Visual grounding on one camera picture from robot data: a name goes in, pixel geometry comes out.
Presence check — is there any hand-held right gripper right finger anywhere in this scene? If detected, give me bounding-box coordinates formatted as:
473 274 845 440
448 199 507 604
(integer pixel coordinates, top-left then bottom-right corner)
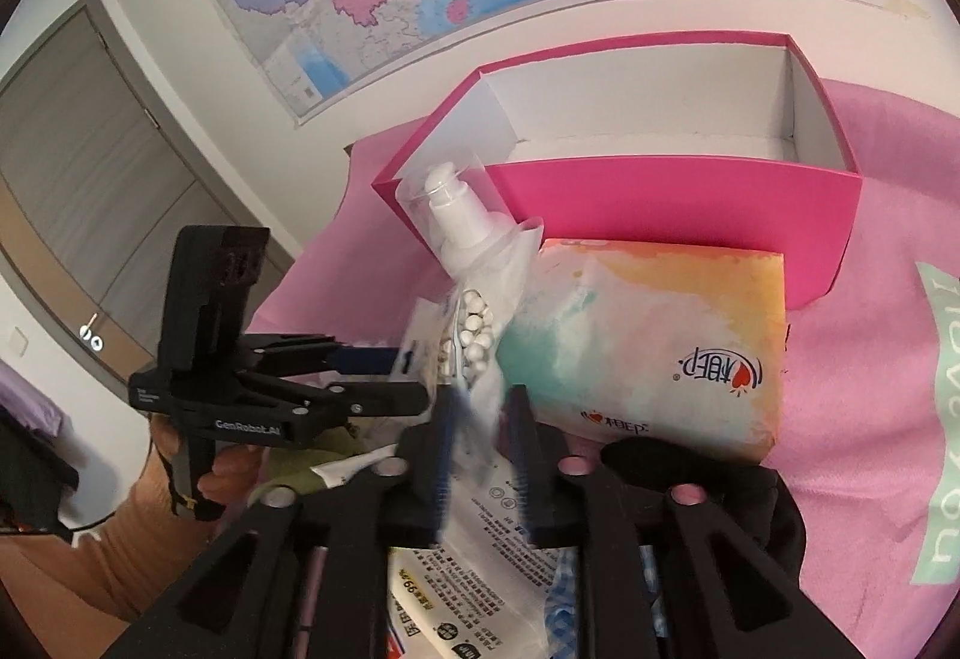
502 385 863 659

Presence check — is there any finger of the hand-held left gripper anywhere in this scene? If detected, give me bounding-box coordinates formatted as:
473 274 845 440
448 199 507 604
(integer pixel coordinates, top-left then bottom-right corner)
247 366 434 441
240 331 404 377

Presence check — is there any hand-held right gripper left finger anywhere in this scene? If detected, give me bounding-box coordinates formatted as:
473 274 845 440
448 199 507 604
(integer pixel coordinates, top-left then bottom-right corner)
97 385 462 659

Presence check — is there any olive green cloth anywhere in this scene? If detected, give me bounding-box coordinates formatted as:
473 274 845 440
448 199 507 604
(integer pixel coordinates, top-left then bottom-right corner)
251 426 376 506

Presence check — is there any clear bag with pump bottle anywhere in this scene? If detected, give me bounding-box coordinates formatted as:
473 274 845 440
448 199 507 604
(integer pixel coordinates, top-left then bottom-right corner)
395 153 545 488

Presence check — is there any black cloth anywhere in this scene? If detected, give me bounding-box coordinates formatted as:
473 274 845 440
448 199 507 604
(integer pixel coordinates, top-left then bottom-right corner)
600 434 807 592

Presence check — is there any pink cardboard box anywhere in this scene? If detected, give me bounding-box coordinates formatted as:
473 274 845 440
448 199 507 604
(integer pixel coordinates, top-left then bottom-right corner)
371 33 863 311

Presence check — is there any person's left forearm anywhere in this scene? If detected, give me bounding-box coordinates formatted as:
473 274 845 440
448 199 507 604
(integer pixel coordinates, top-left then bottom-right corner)
0 419 226 659

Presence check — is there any person's left hand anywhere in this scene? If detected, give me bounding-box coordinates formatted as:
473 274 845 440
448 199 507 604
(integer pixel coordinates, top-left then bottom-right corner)
204 443 263 526

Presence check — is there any white tube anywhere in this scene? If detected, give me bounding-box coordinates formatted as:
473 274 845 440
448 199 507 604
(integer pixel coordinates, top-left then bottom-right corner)
311 445 398 489

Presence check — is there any white printed wipes packet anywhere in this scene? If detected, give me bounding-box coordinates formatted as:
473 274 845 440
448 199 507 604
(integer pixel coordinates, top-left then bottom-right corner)
386 396 668 659

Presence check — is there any grey brown door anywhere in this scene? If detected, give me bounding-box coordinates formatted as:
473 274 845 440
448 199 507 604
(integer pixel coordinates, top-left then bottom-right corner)
0 0 301 383

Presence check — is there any pastel colourful tissue pack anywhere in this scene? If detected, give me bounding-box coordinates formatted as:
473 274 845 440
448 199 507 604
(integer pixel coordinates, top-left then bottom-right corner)
495 237 788 465

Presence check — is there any purple cloth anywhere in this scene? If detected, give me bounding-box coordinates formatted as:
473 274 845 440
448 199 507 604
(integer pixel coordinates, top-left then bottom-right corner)
0 359 61 439

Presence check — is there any black object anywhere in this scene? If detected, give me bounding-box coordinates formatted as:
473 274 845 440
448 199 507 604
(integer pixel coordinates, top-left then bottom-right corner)
0 404 80 540

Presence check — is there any pink daisy print bedsheet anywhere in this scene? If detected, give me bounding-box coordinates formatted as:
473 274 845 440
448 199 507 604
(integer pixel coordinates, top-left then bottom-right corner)
247 78 960 659

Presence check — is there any pink pack mint label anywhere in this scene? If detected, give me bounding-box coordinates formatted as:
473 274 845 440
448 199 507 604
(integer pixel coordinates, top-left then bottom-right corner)
911 261 960 589

